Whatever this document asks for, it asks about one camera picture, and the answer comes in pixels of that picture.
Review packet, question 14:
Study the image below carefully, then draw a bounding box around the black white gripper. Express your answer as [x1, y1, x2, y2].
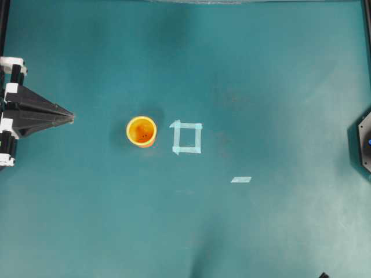
[1, 56, 75, 167]

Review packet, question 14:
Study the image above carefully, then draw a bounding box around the teal tape strip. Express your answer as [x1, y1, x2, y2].
[231, 176, 252, 183]

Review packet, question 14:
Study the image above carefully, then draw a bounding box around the teal tape square marker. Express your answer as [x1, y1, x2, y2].
[169, 120, 203, 155]

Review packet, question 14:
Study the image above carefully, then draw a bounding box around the orange cup block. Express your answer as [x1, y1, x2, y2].
[126, 116, 157, 148]

